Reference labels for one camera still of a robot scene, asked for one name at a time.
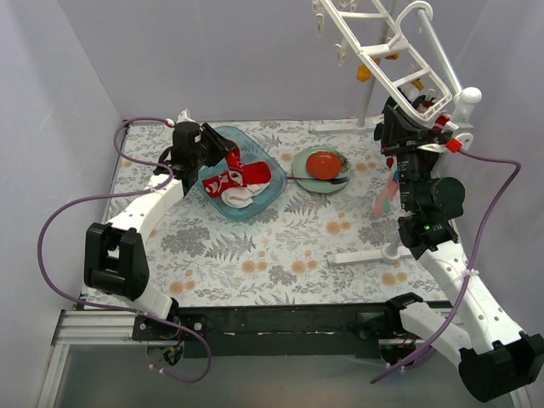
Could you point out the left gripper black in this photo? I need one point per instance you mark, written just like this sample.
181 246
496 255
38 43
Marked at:
218 142

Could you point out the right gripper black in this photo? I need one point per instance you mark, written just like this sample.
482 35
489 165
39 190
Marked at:
409 143

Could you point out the red snowflake sock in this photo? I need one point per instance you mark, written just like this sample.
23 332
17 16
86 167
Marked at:
235 167

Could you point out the red sock white pattern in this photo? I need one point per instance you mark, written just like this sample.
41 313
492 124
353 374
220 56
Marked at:
253 173

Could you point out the plain white sock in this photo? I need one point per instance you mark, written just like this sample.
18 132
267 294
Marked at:
241 197

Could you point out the pink sock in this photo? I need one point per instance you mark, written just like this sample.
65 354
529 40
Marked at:
388 199

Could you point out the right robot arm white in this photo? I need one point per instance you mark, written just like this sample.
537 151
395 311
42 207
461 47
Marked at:
492 353

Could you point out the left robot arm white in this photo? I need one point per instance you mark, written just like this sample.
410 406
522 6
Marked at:
115 261

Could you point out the white clip hanger rack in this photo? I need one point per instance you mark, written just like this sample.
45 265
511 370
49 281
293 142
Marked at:
344 15

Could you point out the teal plastic basin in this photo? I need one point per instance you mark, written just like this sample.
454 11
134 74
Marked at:
250 152

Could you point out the red white striped sock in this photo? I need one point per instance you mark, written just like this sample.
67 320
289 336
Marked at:
424 102

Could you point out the yellow sock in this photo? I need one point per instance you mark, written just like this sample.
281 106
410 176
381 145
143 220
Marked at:
364 74

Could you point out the purple fork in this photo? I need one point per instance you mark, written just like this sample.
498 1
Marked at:
334 181

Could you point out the orange saucer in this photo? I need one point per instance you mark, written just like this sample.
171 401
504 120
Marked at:
323 165

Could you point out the light green plate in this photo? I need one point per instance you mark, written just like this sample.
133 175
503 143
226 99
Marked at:
299 170

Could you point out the metal drying stand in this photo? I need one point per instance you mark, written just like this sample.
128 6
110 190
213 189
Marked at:
430 230

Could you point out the floral tablecloth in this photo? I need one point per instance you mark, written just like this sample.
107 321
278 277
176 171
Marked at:
279 256

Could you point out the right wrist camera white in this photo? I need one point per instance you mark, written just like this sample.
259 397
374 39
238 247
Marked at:
453 145

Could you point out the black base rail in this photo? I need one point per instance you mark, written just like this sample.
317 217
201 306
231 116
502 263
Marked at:
362 330

